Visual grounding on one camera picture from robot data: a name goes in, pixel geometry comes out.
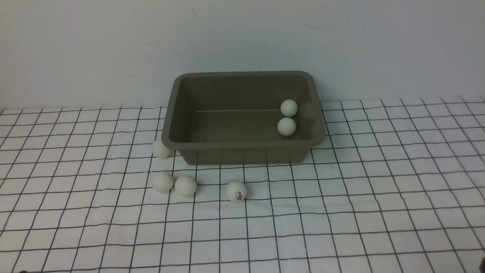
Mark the white ball logo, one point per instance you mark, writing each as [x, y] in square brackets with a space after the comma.
[286, 126]

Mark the grey-brown plastic bin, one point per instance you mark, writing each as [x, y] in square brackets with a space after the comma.
[217, 118]

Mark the white ball with logo centre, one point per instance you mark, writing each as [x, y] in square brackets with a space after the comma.
[236, 191]

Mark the white grid-pattern tablecloth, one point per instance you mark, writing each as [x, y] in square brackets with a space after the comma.
[396, 187]

